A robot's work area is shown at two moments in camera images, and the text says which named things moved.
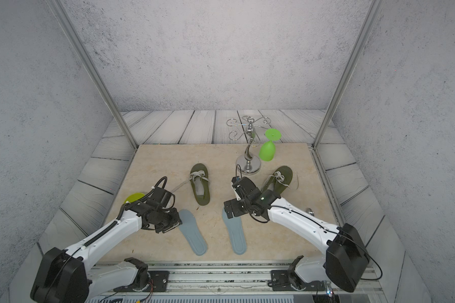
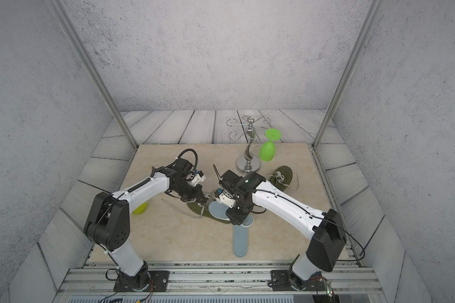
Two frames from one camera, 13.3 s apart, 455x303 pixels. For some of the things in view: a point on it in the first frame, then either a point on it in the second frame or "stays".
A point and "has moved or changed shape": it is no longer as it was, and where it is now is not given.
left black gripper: x=175 y=223 -> x=196 y=196
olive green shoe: x=279 y=181 stays
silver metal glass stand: x=248 y=163 stays
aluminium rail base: x=229 y=282 stays
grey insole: x=192 y=232 -> x=218 y=209
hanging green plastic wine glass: x=267 y=149 stays
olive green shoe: x=199 y=177 has moved or changed shape
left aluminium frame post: x=66 y=19 stays
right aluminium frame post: x=370 y=16 stays
